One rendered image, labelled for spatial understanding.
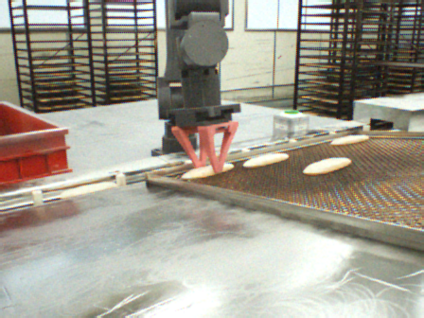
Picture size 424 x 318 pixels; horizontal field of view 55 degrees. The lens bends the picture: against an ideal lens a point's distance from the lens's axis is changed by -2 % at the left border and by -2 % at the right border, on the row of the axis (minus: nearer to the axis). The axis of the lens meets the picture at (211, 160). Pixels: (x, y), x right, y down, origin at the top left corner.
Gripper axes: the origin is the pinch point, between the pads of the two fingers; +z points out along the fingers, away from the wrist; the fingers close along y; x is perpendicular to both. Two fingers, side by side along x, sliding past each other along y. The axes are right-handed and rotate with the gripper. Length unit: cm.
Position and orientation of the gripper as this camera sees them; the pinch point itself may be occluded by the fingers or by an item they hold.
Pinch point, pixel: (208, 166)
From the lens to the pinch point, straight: 64.2
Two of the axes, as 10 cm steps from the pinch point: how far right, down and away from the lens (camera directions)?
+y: 6.9, 0.4, -7.2
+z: 1.0, 9.8, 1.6
